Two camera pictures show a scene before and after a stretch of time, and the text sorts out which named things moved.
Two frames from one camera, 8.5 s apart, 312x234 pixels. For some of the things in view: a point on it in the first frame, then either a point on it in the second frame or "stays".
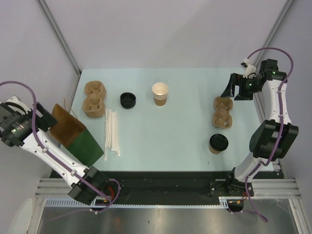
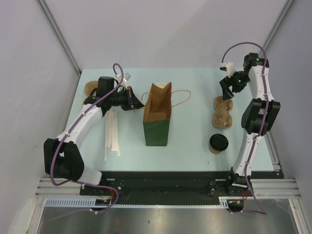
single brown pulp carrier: (221, 118) stays
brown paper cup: (214, 151) stays
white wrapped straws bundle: (111, 136) stays
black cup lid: (219, 142) stays
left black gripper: (46, 121) → (132, 102)
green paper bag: (84, 147) → (157, 115)
